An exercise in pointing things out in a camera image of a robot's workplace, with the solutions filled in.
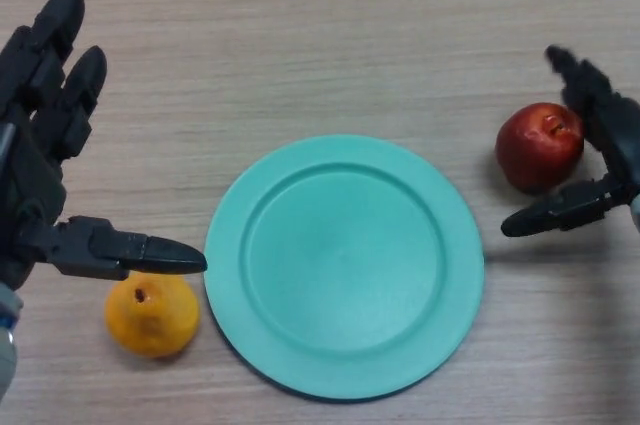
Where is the red apple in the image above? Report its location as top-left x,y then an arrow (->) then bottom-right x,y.
494,102 -> 586,195

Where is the yellow pear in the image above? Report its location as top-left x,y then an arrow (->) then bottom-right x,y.
103,271 -> 201,359

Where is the green round plate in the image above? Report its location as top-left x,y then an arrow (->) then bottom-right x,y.
203,133 -> 486,402

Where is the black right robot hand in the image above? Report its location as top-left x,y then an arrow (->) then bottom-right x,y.
500,44 -> 640,239

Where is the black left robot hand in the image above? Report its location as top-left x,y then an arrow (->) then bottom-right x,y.
0,0 -> 208,292

